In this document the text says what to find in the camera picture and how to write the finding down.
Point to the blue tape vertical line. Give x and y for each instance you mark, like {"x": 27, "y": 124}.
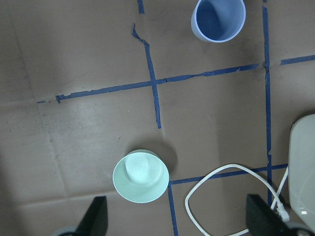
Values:
{"x": 153, "y": 80}

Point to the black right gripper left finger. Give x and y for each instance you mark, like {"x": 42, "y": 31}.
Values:
{"x": 95, "y": 220}

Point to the blue plastic cup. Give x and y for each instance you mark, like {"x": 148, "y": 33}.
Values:
{"x": 218, "y": 21}

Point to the blue tape right line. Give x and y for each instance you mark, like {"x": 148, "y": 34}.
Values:
{"x": 267, "y": 90}

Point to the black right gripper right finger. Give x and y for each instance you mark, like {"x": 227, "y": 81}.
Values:
{"x": 262, "y": 221}

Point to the white plastic device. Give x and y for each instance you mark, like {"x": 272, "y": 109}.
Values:
{"x": 301, "y": 169}

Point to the blue tape grid line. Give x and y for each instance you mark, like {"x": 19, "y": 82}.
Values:
{"x": 61, "y": 97}

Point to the mint green bowl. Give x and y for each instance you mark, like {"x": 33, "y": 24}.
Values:
{"x": 141, "y": 176}

